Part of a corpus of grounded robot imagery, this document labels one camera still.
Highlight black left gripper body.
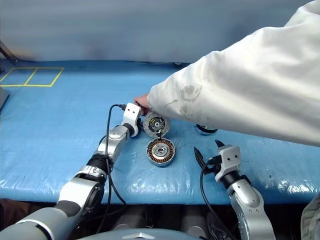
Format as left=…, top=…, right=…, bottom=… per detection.
left=136, top=106, right=148, bottom=131

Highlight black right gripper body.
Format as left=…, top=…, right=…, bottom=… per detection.
left=206, top=153, right=223, bottom=176

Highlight round silver motor lid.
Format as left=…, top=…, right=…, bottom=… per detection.
left=143, top=111, right=172, bottom=139

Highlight silver spoked rotor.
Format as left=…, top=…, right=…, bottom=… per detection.
left=194, top=123, right=218, bottom=137

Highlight silver motor housing copper windings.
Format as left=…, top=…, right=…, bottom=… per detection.
left=146, top=138, right=178, bottom=168

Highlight person's bare hand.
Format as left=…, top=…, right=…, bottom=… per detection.
left=133, top=93, right=152, bottom=112

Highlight person's white sleeved arm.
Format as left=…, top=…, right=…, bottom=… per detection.
left=146, top=0, right=320, bottom=148

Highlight dark rounded grey cylinder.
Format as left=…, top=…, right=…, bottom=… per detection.
left=113, top=206, right=148, bottom=231
left=181, top=206, right=209, bottom=238

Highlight yellow tape double square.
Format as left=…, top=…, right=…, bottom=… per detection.
left=0, top=66, right=65, bottom=88

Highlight grey robot torso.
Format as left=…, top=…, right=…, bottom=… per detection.
left=82, top=226, right=208, bottom=240

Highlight grey garment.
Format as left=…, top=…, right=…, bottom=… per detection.
left=300, top=192, right=320, bottom=240

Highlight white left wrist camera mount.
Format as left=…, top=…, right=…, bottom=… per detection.
left=124, top=102, right=141, bottom=138

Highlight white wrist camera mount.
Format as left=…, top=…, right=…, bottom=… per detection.
left=124, top=102, right=141, bottom=138
left=215, top=145, right=242, bottom=183

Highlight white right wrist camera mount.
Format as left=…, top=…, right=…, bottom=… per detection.
left=215, top=145, right=242, bottom=183

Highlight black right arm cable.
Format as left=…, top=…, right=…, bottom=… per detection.
left=199, top=157, right=237, bottom=240

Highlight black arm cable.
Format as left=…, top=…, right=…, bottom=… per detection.
left=96, top=103, right=128, bottom=237
left=199, top=157, right=237, bottom=240

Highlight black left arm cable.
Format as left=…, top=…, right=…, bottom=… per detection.
left=96, top=103, right=128, bottom=237

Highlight dark metal frame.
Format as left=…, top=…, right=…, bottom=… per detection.
left=0, top=39, right=18, bottom=63

